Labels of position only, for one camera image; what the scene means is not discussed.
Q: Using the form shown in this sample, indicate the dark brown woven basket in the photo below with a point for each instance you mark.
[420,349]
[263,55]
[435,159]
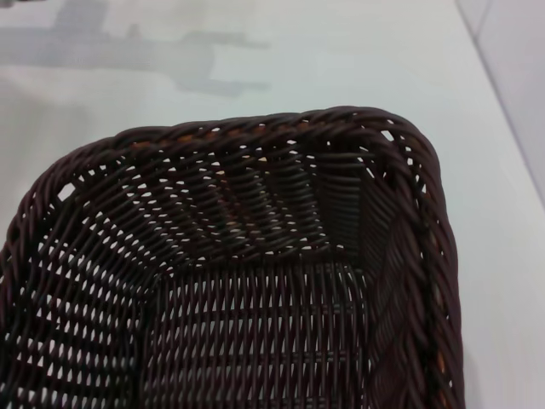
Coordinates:
[238,307]

